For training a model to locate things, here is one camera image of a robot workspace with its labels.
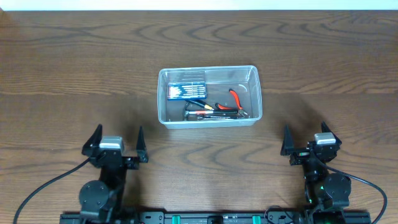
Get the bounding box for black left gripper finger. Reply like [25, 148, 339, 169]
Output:
[136, 126, 149, 163]
[81, 124, 103, 156]

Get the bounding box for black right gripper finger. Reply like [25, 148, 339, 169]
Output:
[280, 125, 295, 156]
[321, 121, 342, 146]

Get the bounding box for red handled pliers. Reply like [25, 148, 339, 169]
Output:
[215, 88, 249, 118]

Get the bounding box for small claw hammer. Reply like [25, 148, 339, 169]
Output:
[183, 110, 240, 121]

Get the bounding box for silver combination wrench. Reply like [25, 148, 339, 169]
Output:
[197, 114, 239, 121]

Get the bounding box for black yellow screwdriver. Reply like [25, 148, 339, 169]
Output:
[186, 100, 214, 110]

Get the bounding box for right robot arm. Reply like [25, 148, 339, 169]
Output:
[280, 122, 351, 223]

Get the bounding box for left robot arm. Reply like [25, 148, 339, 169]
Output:
[78, 125, 149, 223]

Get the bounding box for clear plastic container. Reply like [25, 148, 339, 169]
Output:
[157, 65, 262, 129]

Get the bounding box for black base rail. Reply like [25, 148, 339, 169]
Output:
[59, 206, 372, 224]

